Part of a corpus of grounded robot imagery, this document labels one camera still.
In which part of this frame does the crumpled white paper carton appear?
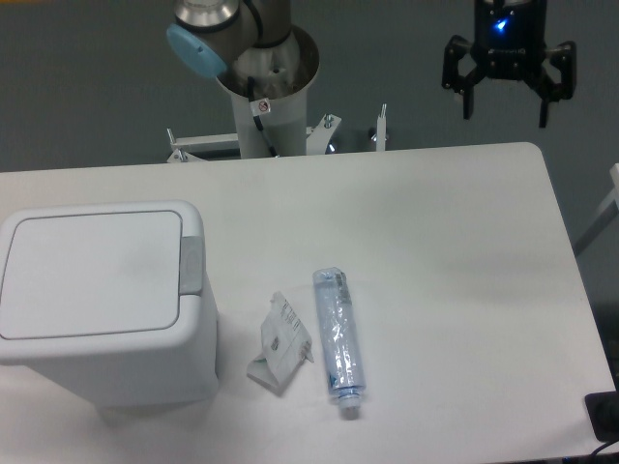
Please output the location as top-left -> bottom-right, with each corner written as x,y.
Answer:
247,292 -> 314,395

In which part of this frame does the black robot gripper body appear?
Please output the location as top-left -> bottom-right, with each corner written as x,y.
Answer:
473,1 -> 547,80

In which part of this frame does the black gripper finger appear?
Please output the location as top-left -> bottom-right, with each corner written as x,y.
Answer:
525,41 -> 576,129
441,35 -> 489,120

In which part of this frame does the white trash can body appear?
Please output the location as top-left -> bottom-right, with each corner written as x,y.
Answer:
1,200 -> 219,409

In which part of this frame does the white trash can lid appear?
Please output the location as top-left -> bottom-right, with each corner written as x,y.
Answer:
1,211 -> 182,340

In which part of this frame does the white frame at right edge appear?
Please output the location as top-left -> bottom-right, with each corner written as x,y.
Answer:
573,163 -> 618,257

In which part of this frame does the grey trash can push button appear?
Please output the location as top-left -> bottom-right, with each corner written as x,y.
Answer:
179,236 -> 205,295

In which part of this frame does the black device at table edge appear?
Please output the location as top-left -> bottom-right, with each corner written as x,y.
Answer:
584,391 -> 618,442

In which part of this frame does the crushed clear plastic bottle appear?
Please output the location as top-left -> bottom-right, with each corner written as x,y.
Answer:
312,268 -> 367,420

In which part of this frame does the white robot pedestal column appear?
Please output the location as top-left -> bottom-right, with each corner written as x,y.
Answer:
230,90 -> 308,159

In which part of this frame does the white metal mounting frame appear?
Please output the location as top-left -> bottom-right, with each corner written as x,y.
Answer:
166,102 -> 390,163

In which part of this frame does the black cable on pedestal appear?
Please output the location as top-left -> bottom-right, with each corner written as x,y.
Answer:
247,75 -> 280,159

